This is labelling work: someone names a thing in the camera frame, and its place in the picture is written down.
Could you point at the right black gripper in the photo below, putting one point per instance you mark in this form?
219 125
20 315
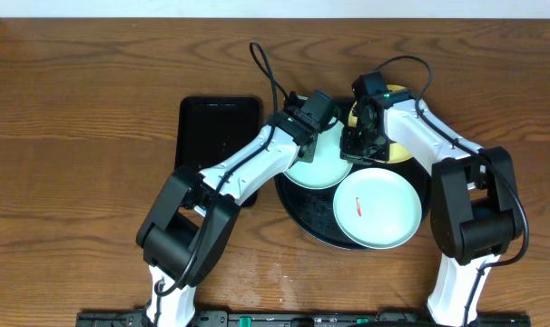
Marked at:
349 153

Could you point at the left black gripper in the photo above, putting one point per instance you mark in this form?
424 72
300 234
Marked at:
308 148

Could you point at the yellow plate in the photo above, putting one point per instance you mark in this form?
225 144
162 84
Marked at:
397 153

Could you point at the light blue plate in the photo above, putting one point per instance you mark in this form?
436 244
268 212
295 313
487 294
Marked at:
377 208
327 168

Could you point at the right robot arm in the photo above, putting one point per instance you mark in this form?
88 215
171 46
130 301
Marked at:
475 209

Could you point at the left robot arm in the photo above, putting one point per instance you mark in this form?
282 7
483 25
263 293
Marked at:
187 229

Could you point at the black round tray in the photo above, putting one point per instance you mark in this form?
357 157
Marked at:
313 211

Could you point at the black rectangular tray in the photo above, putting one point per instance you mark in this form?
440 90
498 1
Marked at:
213 128

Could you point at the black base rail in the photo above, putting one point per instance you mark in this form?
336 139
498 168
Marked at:
224 319

